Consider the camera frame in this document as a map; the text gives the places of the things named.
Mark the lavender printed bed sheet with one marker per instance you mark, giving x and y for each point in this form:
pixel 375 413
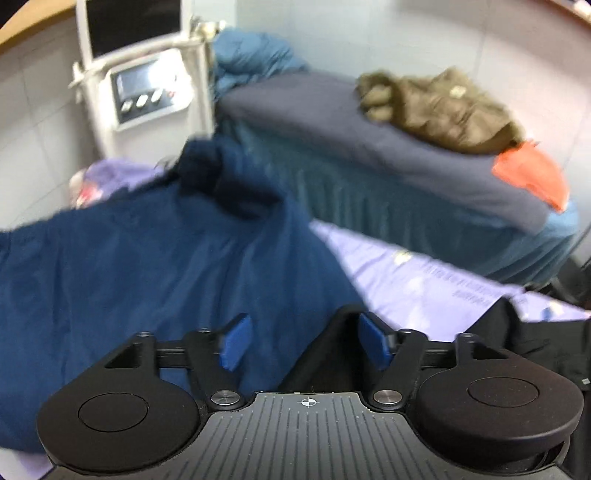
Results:
pixel 415 286

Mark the white machine with screen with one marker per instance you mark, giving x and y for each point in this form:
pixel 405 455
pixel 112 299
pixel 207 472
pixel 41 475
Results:
pixel 147 87

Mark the navy blue garment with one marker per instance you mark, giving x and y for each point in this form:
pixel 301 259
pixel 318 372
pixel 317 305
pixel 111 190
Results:
pixel 138 258

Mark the black garment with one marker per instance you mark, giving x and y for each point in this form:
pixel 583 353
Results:
pixel 531 332

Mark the orange cloth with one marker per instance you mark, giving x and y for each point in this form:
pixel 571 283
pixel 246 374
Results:
pixel 531 175

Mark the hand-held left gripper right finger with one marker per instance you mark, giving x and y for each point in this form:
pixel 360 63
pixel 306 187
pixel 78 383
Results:
pixel 375 344

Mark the olive brown jacket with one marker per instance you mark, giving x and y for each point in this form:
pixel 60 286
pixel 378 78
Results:
pixel 438 110

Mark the blue duvet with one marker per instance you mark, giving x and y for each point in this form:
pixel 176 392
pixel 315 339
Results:
pixel 249 55

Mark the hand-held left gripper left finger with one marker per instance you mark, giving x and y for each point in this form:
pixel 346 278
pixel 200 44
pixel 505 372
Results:
pixel 235 344

